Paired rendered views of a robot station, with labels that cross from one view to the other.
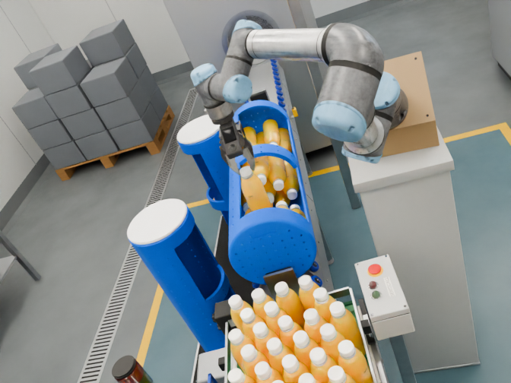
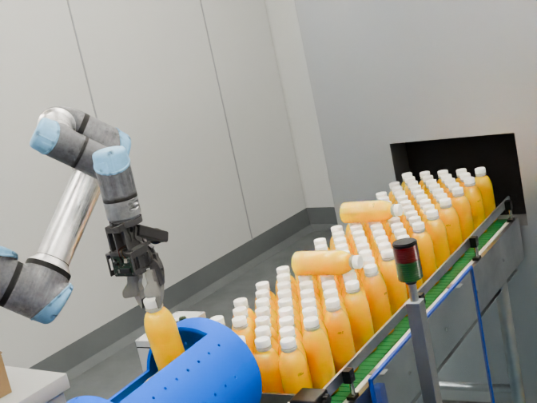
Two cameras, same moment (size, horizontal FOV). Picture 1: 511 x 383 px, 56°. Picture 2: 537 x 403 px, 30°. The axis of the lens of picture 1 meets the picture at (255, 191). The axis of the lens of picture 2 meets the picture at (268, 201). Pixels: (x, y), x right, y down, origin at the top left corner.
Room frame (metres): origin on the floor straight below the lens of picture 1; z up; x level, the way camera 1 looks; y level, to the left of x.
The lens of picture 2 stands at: (3.20, 1.03, 2.01)
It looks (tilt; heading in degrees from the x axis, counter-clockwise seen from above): 14 degrees down; 201
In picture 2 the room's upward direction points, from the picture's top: 12 degrees counter-clockwise
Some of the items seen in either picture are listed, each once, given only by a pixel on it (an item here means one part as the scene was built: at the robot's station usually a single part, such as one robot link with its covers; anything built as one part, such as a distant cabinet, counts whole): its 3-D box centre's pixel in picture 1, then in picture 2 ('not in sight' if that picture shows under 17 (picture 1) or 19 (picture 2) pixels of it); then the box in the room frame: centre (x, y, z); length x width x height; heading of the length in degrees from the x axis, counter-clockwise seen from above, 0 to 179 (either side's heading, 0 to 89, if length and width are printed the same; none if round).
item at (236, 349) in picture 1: (248, 357); (318, 358); (0.93, 0.21, 0.99); 0.07 x 0.07 x 0.19
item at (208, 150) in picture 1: (230, 190); not in sight; (2.44, 0.13, 0.59); 0.28 x 0.28 x 0.88
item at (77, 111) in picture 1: (92, 102); not in sight; (5.16, 1.19, 0.59); 1.20 x 0.80 x 1.19; 72
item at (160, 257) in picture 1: (198, 288); not in sight; (1.76, 0.43, 0.59); 0.28 x 0.28 x 0.88
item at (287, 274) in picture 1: (283, 283); not in sight; (1.15, 0.04, 0.99); 0.10 x 0.02 x 0.12; 78
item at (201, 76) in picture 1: (209, 85); (114, 173); (1.35, 0.00, 1.63); 0.09 x 0.08 x 0.11; 31
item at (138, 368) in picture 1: (128, 372); (406, 252); (0.85, 0.47, 1.23); 0.06 x 0.06 x 0.04
